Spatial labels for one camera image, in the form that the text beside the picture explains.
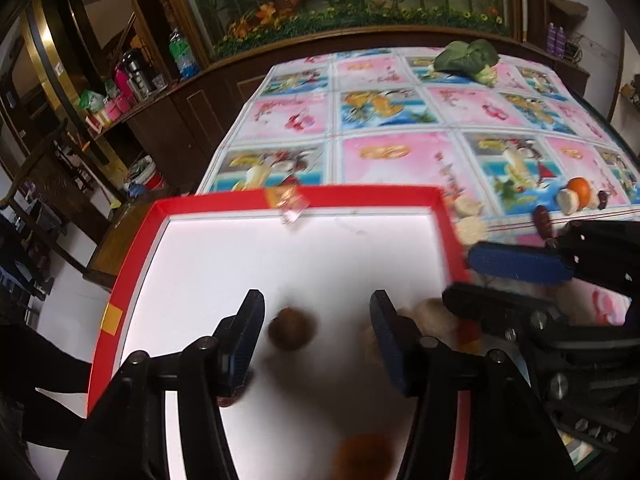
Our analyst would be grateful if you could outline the brown longan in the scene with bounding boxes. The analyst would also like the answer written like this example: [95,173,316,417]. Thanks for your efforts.
[267,306,318,352]

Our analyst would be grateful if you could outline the dark wooden chair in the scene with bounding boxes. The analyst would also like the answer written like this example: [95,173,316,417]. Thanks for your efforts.
[0,120,173,291]

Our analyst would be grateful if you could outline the red box with white inside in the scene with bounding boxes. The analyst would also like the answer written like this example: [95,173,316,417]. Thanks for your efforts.
[87,185,473,480]

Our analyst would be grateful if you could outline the green leafy vegetable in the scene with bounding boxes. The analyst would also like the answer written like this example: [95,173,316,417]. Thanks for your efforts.
[432,39,500,86]

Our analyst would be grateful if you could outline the fruit print tablecloth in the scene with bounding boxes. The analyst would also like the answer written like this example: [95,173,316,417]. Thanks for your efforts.
[195,47,640,326]

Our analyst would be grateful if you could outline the green packet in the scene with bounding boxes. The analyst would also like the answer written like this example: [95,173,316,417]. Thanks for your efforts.
[79,89,108,113]

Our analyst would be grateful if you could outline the green label plastic bottle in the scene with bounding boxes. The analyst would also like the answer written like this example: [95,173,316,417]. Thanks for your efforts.
[169,27,195,80]

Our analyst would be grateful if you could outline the black and steel thermos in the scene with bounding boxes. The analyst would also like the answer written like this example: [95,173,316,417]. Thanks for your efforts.
[121,50,156,101]

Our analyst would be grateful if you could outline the pink cups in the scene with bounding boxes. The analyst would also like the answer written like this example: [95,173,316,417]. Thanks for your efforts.
[102,97,133,121]

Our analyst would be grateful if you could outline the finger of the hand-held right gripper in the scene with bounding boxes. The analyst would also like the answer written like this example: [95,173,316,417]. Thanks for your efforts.
[442,282,640,356]
[467,220,640,301]

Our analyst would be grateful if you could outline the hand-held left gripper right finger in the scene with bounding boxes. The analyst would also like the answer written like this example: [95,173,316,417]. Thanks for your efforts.
[369,290,576,480]

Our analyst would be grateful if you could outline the red and white bucket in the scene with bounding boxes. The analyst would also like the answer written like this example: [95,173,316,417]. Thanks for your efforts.
[125,155,166,193]

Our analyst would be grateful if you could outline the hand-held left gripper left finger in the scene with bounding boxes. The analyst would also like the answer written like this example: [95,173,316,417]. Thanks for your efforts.
[57,289,266,480]

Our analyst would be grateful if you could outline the small orange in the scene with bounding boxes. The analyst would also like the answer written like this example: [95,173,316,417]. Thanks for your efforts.
[568,176,593,208]
[332,434,396,480]

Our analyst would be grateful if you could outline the gold trimmed pillar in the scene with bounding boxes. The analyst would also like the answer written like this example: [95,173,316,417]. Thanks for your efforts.
[25,0,126,176]

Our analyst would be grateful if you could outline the clear candy wrapper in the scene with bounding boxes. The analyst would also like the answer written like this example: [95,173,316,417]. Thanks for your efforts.
[267,185,311,226]

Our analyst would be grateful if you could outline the pink bottle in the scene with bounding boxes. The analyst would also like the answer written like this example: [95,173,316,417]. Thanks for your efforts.
[114,65,135,103]

